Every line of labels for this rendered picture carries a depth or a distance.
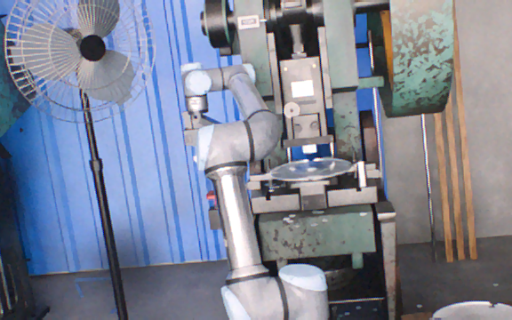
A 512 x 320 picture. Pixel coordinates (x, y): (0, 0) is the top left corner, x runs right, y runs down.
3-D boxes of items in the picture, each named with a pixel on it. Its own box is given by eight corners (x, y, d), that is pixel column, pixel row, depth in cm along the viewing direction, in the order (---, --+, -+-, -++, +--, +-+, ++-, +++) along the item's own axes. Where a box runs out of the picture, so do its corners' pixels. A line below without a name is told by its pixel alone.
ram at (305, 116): (329, 137, 226) (320, 52, 220) (285, 141, 227) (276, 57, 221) (328, 129, 242) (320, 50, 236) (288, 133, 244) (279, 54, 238)
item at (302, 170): (273, 164, 244) (272, 163, 244) (349, 157, 241) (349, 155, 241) (267, 184, 216) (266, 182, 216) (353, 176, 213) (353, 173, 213)
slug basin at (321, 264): (372, 294, 232) (369, 268, 230) (277, 302, 236) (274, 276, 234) (364, 260, 265) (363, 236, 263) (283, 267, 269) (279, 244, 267)
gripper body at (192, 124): (190, 143, 224) (185, 109, 221) (214, 140, 223) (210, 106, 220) (185, 148, 216) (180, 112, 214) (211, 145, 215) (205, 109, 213)
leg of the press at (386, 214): (428, 393, 222) (408, 137, 204) (394, 396, 223) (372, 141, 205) (396, 285, 312) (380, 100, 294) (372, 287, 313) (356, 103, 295)
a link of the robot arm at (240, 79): (294, 126, 169) (249, 52, 209) (253, 132, 167) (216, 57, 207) (294, 163, 176) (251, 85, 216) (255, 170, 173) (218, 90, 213)
